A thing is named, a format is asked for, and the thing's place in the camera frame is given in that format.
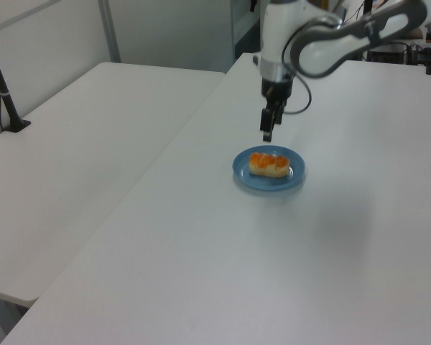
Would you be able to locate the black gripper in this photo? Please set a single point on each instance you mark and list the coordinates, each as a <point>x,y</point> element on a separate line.
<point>276,91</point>

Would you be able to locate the orange glazed bread loaf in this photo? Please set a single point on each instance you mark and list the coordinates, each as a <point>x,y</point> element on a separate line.
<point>269,164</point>

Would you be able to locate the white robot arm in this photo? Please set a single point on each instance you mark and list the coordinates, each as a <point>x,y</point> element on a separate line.
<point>273,36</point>

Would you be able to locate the blue round plate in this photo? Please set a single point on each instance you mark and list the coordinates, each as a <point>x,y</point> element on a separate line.
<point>258,181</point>

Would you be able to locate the black electronics box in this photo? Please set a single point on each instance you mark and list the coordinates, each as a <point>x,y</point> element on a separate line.
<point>386,54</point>

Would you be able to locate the white side table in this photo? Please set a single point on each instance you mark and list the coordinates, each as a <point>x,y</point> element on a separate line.
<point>75,161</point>

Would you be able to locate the black camera pole with foot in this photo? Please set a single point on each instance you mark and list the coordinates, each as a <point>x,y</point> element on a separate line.
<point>5,97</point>

